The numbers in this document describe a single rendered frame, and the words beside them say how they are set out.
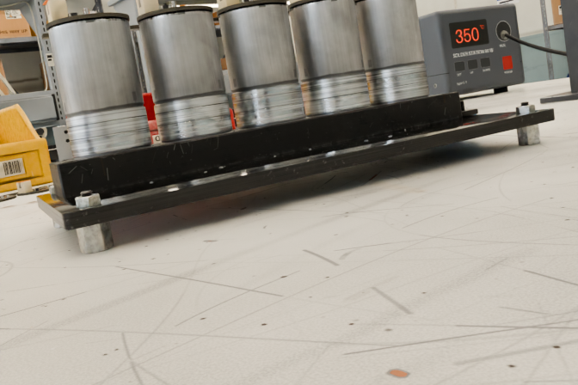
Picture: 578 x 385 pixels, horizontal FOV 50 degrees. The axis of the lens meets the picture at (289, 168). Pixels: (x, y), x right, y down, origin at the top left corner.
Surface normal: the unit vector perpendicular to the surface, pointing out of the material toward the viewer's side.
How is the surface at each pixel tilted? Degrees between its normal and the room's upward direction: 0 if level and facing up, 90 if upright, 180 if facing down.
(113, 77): 90
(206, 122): 90
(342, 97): 90
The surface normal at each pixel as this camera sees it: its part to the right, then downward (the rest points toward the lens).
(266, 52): 0.25, 0.06
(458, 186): -0.16, -0.98
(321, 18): -0.18, 0.13
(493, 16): 0.45, 0.02
